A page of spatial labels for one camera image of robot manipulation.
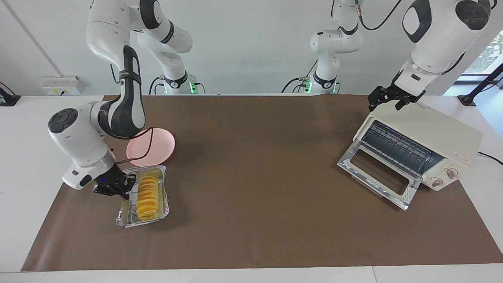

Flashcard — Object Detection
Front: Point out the sliced yellow bread loaf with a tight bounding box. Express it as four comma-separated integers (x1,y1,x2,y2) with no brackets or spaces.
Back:
136,176,161,218

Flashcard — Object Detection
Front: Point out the aluminium foil tray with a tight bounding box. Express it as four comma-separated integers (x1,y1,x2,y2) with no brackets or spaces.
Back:
116,164,171,228

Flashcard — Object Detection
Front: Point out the white toaster oven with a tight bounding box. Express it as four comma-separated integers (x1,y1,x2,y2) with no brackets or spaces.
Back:
352,100,484,192

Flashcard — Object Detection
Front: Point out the silver glass oven door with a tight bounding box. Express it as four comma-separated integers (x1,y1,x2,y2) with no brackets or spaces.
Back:
337,140,423,211

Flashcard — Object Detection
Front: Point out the pink round plate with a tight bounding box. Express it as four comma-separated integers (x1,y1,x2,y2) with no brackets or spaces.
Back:
126,128,176,167

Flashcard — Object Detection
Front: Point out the black stand with pole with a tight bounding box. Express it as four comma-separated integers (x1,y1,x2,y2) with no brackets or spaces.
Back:
458,62,503,107

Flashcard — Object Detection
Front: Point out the window with greenery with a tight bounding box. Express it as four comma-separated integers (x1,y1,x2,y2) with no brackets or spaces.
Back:
462,29,503,81

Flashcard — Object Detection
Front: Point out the brown paper table mat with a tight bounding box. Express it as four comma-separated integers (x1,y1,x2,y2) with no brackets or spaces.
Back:
21,94,503,272

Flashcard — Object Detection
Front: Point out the black desk clamp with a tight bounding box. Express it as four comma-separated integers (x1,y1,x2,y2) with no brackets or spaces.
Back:
0,82,21,107

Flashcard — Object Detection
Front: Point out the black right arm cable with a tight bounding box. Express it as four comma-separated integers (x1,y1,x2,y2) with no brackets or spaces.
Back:
110,63,154,165

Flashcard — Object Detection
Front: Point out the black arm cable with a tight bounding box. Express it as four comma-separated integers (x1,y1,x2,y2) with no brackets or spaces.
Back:
110,63,154,165
332,0,403,31

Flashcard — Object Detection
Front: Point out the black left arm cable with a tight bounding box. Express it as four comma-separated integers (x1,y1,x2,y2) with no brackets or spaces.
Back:
332,0,403,31

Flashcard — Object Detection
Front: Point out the black left base cable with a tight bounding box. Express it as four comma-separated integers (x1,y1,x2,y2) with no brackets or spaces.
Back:
281,59,319,94

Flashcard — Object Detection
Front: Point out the black base cable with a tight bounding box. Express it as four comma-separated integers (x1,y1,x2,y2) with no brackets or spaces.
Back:
281,59,319,94
149,76,165,95

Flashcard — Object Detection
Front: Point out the black right base cable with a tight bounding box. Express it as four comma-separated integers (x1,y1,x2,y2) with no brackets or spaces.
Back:
149,76,165,95

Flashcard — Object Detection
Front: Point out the black oven power cord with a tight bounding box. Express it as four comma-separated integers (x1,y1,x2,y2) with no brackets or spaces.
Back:
477,151,503,165

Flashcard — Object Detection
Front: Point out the white wall outlet box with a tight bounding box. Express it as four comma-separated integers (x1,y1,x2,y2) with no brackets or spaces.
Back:
41,75,82,96

